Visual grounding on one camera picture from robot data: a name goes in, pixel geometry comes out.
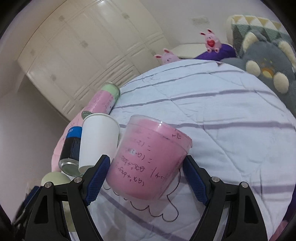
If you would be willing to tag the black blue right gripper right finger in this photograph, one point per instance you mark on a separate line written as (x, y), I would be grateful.
(244, 222)

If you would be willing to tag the purple cushion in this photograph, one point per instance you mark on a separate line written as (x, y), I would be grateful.
(226, 51)

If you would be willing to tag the pink bunny toy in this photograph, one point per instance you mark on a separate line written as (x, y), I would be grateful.
(167, 57)
(212, 42)

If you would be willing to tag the pink green cylinder can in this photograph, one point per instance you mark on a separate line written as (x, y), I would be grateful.
(103, 101)

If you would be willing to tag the white striped quilt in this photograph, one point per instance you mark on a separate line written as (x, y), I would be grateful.
(241, 131)

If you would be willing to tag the pink folded blanket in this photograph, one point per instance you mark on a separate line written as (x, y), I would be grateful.
(77, 121)

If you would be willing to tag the pale green cylinder cup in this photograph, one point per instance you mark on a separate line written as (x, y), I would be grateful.
(57, 178)

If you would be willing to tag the black blue drink can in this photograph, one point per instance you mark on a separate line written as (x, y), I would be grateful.
(69, 158)

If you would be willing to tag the pink bunny toy right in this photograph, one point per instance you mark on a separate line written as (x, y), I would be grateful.
(212, 42)

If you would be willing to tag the pink clear plastic cup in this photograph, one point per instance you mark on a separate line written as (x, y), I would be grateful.
(148, 158)

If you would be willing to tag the white paper cup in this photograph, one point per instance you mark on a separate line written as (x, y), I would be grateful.
(100, 133)

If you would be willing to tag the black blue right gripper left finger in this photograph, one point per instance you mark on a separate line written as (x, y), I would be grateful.
(47, 220)

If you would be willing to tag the triangle pattern quilted pillow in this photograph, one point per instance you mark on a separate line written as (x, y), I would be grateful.
(237, 26)

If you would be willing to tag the cream wardrobe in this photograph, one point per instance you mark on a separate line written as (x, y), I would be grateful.
(84, 44)

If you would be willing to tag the pink bunny toy left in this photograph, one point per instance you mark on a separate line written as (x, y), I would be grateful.
(167, 57)

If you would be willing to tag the grey plush toy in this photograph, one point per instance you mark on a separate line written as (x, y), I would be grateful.
(273, 63)

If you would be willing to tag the white low shelf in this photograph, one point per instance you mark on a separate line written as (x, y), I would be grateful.
(189, 51)

